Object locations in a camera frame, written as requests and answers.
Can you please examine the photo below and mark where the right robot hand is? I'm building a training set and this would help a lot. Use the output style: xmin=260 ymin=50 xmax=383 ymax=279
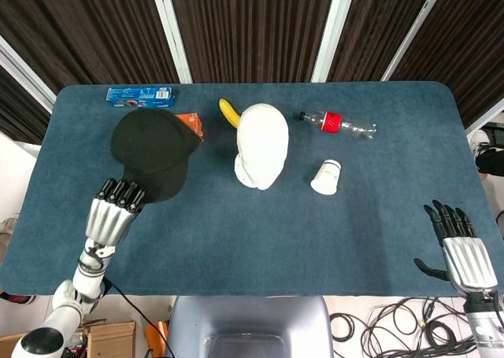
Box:
xmin=413 ymin=199 xmax=499 ymax=296

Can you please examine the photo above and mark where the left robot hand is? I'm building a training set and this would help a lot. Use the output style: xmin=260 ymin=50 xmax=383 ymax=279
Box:
xmin=85 ymin=179 xmax=147 ymax=247

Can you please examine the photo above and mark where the black baseball cap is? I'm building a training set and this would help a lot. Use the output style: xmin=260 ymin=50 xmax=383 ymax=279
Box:
xmin=110 ymin=108 xmax=201 ymax=205

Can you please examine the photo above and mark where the white mannequin head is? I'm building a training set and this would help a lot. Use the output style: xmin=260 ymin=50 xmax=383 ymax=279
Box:
xmin=234 ymin=103 xmax=291 ymax=190

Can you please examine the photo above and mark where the brown cardboard box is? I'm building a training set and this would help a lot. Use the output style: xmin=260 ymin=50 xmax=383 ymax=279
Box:
xmin=0 ymin=320 xmax=137 ymax=358

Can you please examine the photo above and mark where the blue cookie box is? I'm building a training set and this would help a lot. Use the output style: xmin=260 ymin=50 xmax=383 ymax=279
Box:
xmin=105 ymin=85 xmax=176 ymax=109

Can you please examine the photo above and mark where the orange snack packet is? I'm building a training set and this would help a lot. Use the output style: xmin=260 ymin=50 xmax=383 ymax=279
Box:
xmin=174 ymin=112 xmax=206 ymax=142

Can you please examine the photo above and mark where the orange tool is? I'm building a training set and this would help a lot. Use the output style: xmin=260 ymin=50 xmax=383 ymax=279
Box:
xmin=143 ymin=320 xmax=169 ymax=358

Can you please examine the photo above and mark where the blue felt table mat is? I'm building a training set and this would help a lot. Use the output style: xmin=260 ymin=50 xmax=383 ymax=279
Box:
xmin=0 ymin=81 xmax=498 ymax=297

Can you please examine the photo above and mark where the white paper cup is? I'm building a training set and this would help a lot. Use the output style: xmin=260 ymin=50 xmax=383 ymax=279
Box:
xmin=309 ymin=159 xmax=342 ymax=196

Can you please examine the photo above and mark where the yellow banana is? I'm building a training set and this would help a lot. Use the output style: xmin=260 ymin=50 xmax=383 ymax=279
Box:
xmin=218 ymin=98 xmax=241 ymax=129

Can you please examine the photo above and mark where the grey robot torso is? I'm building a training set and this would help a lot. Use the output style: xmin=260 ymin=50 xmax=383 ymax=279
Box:
xmin=166 ymin=295 xmax=335 ymax=358

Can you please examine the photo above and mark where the clear plastic bottle red label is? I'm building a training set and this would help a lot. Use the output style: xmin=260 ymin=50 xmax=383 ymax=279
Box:
xmin=295 ymin=111 xmax=378 ymax=143

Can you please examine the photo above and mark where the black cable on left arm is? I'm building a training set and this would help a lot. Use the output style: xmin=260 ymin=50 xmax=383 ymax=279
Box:
xmin=102 ymin=277 xmax=174 ymax=358

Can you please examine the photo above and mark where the black cable bundle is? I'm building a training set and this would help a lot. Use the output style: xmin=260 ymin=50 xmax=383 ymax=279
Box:
xmin=329 ymin=294 xmax=504 ymax=358

